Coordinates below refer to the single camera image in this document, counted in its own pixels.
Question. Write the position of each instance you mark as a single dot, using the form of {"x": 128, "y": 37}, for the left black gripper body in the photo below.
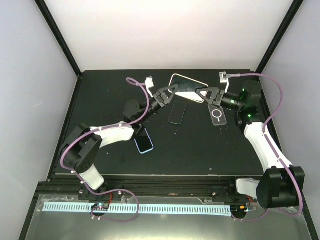
{"x": 162, "y": 103}

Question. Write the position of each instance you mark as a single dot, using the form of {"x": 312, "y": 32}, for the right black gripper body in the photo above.
{"x": 219, "y": 98}

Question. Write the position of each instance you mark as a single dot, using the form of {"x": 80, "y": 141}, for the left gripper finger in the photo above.
{"x": 172, "y": 89}
{"x": 169, "y": 99}

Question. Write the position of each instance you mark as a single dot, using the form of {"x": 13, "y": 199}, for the teal phone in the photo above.
{"x": 177, "y": 113}

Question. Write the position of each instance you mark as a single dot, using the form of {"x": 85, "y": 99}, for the clear phone case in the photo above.
{"x": 217, "y": 115}

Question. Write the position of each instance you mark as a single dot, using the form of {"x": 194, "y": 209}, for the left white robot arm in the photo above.
{"x": 78, "y": 153}

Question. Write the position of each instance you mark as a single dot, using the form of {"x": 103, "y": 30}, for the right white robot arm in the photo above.
{"x": 281, "y": 184}

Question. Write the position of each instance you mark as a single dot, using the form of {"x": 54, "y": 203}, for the phone in blue case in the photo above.
{"x": 143, "y": 141}

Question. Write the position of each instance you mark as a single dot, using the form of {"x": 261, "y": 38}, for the right small circuit board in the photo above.
{"x": 245, "y": 208}

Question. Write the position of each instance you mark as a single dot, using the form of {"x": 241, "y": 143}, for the small circuit board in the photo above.
{"x": 245, "y": 208}
{"x": 100, "y": 207}

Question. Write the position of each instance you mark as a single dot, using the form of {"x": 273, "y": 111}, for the left small circuit board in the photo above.
{"x": 100, "y": 207}

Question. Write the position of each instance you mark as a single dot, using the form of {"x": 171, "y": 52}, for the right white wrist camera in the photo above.
{"x": 224, "y": 79}

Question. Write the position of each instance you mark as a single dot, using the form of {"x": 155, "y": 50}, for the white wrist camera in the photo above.
{"x": 224, "y": 79}
{"x": 149, "y": 85}

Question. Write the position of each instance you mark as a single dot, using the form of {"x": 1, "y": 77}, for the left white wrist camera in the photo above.
{"x": 149, "y": 85}

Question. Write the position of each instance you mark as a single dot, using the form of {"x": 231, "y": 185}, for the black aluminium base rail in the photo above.
{"x": 220, "y": 188}

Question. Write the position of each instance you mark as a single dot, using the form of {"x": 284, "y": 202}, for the right black frame post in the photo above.
{"x": 282, "y": 29}

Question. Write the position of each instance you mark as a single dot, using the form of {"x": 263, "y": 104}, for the black frame post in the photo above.
{"x": 46, "y": 13}
{"x": 282, "y": 29}

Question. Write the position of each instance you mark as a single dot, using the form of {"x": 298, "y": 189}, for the left black frame post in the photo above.
{"x": 46, "y": 13}

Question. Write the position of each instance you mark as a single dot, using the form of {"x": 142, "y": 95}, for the white slotted cable duct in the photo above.
{"x": 151, "y": 209}

